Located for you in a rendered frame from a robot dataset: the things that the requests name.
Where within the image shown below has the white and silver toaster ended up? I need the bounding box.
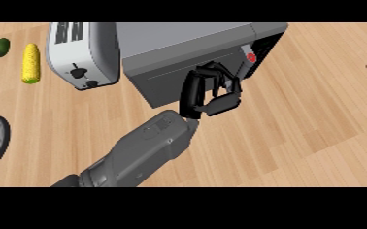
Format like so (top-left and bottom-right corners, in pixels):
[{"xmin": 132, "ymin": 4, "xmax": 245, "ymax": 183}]
[{"xmin": 44, "ymin": 22, "xmax": 121, "ymax": 91}]

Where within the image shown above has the dark round pan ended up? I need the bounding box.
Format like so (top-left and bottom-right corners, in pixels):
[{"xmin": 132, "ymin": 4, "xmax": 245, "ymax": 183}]
[{"xmin": 0, "ymin": 115, "xmax": 11, "ymax": 160}]

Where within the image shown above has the grey microwave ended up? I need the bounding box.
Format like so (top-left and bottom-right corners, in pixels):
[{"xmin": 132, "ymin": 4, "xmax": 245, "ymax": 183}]
[{"xmin": 113, "ymin": 22, "xmax": 289, "ymax": 110}]

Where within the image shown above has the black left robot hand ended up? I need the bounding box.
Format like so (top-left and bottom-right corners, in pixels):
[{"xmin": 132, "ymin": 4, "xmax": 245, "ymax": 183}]
[{"xmin": 177, "ymin": 61, "xmax": 243, "ymax": 121}]

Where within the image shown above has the dark green vegetable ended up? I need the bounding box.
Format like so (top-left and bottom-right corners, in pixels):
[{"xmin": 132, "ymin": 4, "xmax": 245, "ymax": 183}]
[{"xmin": 0, "ymin": 37, "xmax": 11, "ymax": 58}]

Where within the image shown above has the yellow corn cob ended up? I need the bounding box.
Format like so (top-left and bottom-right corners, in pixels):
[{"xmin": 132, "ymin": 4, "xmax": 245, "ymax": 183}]
[{"xmin": 20, "ymin": 43, "xmax": 42, "ymax": 85}]

